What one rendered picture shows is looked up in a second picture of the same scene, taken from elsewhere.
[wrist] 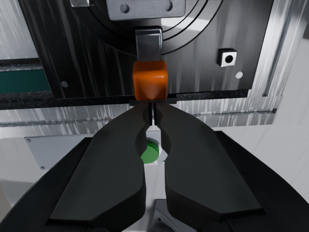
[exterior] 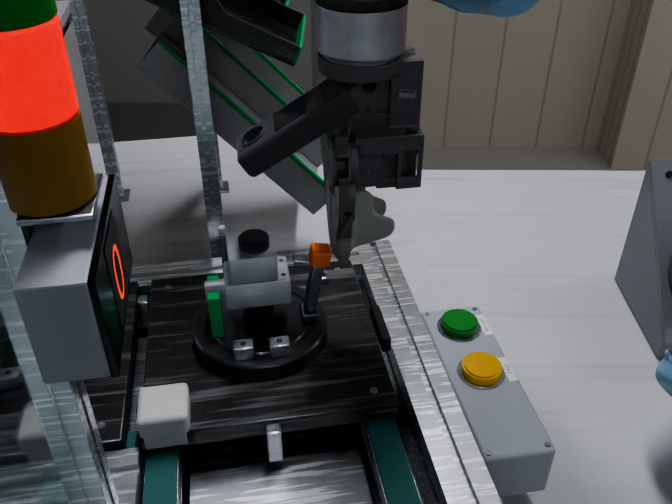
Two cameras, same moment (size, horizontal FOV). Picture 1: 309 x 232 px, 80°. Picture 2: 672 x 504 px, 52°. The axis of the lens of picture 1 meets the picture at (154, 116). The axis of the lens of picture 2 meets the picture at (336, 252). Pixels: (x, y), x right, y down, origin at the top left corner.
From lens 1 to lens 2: 63 cm
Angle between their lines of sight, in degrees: 56
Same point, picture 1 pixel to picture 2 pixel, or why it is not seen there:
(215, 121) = (396, 278)
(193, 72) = (340, 297)
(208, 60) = (327, 290)
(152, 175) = (588, 372)
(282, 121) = (414, 255)
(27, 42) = (345, 482)
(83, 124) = (436, 387)
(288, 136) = (434, 243)
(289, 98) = not seen: hidden behind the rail
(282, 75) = not seen: hidden behind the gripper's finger
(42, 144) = (490, 436)
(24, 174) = not seen: outside the picture
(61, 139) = (472, 413)
